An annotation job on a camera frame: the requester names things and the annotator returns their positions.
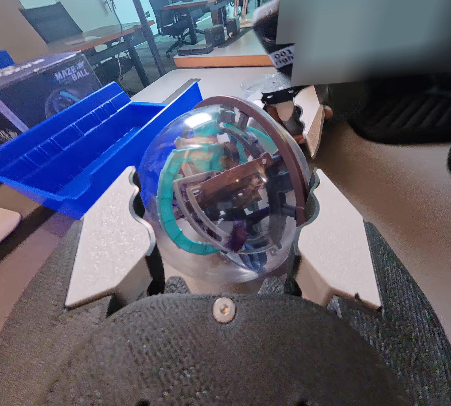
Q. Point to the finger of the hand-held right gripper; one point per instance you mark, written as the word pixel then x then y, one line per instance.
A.
pixel 311 121
pixel 282 112

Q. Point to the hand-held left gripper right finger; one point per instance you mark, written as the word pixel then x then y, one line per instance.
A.
pixel 338 254

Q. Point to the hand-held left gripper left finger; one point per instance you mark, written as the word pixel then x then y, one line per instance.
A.
pixel 109 247

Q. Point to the clear maze ball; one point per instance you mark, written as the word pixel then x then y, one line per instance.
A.
pixel 225 188

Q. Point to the dark blue maze ball box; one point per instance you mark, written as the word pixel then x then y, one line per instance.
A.
pixel 42 93

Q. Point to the clear plastic dish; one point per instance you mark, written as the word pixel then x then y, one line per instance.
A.
pixel 262 83

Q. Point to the wooden-edged desk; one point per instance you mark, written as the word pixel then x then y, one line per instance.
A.
pixel 225 50

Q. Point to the blue plastic bin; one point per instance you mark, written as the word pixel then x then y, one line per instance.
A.
pixel 77 152

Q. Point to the black office chair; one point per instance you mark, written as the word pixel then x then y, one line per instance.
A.
pixel 165 8

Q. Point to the brown office desk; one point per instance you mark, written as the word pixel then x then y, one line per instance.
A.
pixel 99 36

